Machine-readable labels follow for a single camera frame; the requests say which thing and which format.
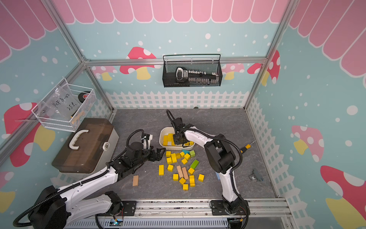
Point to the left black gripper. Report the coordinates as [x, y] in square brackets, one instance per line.
[158, 156]

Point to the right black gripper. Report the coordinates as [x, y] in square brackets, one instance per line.
[175, 141]

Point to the yellow plank block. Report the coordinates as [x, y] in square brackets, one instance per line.
[170, 137]

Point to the small yellow cube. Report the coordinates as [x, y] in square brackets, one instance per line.
[189, 144]

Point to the long yellow block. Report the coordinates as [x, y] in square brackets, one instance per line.
[165, 140]

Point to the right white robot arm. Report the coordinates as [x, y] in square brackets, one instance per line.
[224, 157]

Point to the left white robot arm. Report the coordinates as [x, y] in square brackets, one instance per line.
[57, 208]

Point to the large yellow front block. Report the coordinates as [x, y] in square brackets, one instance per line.
[161, 170]

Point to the white plastic tub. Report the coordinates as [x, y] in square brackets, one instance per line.
[171, 146]

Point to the yellow upright rectangular block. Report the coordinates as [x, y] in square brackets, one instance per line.
[173, 158]

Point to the yellow cube block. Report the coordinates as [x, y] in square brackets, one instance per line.
[170, 168]

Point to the left natural wooden plank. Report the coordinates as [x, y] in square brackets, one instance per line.
[180, 173]

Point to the natural wooden plank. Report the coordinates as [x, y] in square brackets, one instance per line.
[180, 173]
[185, 173]

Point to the flat wooden block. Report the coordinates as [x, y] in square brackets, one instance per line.
[135, 181]

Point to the right natural wooden plank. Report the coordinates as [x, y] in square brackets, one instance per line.
[185, 173]

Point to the yellow arch block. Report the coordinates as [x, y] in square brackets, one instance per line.
[191, 181]

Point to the socket wrench set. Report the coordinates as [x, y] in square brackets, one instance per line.
[192, 78]

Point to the yellow black screwdriver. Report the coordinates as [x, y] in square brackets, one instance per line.
[246, 147]

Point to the small grey metal clip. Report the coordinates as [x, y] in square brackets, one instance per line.
[256, 175]

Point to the black tape roll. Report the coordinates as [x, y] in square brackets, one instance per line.
[83, 95]

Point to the black wire mesh basket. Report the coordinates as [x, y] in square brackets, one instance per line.
[209, 63]

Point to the brown toolbox with white handle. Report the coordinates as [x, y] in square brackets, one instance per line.
[87, 150]

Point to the clear wall-mounted bin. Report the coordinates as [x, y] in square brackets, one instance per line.
[61, 109]

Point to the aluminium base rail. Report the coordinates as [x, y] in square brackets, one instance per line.
[200, 213]

